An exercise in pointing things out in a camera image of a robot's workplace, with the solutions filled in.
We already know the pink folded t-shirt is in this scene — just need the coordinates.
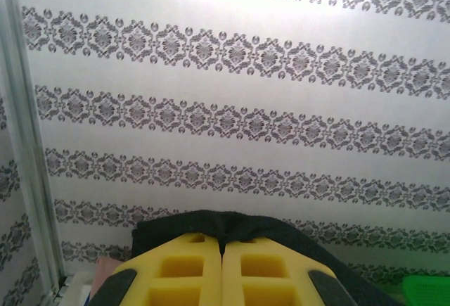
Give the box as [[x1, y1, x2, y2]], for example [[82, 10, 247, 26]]
[[91, 255, 124, 306]]

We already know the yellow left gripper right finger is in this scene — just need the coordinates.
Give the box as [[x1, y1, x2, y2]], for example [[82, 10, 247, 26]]
[[221, 237, 356, 306]]

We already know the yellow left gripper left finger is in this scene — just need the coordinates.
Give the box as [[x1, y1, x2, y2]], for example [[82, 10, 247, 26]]
[[91, 231, 223, 306]]

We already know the green plastic basket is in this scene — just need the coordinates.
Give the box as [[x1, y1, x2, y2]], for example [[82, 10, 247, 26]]
[[402, 274, 450, 306]]

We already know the aluminium frame post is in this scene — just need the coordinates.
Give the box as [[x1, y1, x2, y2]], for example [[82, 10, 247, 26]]
[[0, 0, 68, 306]]

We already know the black t-shirt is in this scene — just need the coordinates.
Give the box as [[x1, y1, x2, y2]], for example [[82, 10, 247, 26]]
[[131, 210, 405, 306]]

